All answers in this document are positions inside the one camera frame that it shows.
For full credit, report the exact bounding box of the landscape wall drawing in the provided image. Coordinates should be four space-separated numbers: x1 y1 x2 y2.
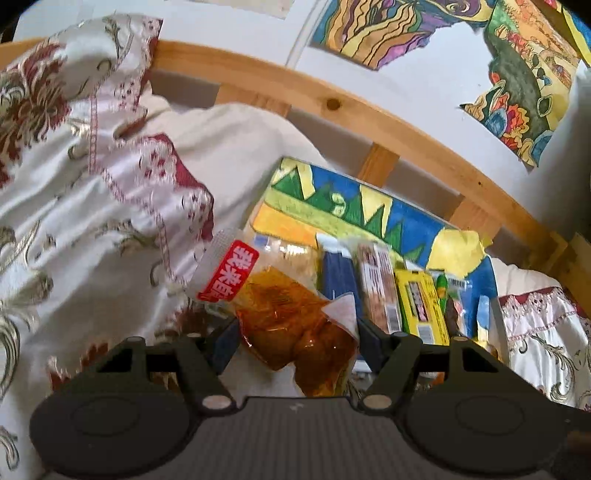
459 0 583 171

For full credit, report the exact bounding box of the dinosaur crayon drawing paper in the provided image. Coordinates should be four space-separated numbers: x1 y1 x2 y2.
249 157 497 342

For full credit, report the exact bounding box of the clear brown cake bar packet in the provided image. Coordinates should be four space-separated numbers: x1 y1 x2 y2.
355 242 403 335

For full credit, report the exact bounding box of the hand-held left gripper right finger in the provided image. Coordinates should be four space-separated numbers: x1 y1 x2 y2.
358 318 506 414

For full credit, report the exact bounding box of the swirly colourful wall drawing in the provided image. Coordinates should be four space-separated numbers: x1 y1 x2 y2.
309 0 497 71

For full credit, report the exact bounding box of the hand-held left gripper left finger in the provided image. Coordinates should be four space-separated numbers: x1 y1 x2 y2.
90 318 241 414

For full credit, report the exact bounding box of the grey metal tray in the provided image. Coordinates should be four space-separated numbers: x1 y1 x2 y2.
247 156 502 370

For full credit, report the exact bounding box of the yellow snack packet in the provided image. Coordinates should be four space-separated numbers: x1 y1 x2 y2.
394 269 451 347

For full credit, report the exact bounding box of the floral satin blanket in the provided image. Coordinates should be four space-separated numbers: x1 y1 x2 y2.
0 14 591 480

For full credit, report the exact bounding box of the orange snack packet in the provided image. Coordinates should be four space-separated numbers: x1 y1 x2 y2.
187 230 361 398

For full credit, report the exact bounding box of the clear cracker packet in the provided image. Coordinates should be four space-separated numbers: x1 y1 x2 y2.
252 233 321 289

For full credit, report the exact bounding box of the dark blue snack packet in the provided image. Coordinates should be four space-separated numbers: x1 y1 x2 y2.
316 233 365 333

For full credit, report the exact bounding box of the pink white dark snack packet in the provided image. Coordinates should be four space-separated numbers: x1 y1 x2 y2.
443 277 476 342

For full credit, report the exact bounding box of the wooden bed frame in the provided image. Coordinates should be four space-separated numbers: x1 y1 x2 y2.
0 39 591 319

